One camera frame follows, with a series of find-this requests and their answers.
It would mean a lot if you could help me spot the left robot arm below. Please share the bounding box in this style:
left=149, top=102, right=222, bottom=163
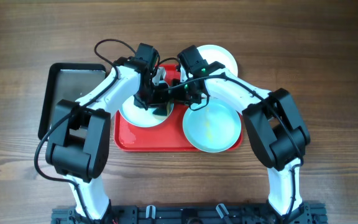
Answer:
left=39, top=43, right=167, bottom=223

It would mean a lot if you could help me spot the yellow green sponge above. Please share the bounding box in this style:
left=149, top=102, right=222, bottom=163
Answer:
left=152, top=104, right=172, bottom=121

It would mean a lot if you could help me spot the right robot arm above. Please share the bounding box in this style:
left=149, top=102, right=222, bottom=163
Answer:
left=177, top=45, right=311, bottom=222

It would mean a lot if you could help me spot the black mounting rail base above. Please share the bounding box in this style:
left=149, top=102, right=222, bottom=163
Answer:
left=50, top=202, right=328, bottom=224

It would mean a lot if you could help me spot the light blue plate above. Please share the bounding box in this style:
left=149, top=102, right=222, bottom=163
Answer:
left=119, top=96, right=174, bottom=128
left=182, top=98, right=242, bottom=153

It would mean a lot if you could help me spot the white round plate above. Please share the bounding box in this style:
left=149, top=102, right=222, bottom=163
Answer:
left=197, top=45, right=239, bottom=77

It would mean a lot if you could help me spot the black water tray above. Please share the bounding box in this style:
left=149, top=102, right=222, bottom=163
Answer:
left=38, top=63, right=107, bottom=139

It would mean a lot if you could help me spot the red plastic tray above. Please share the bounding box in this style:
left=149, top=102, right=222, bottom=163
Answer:
left=114, top=63, right=244, bottom=152

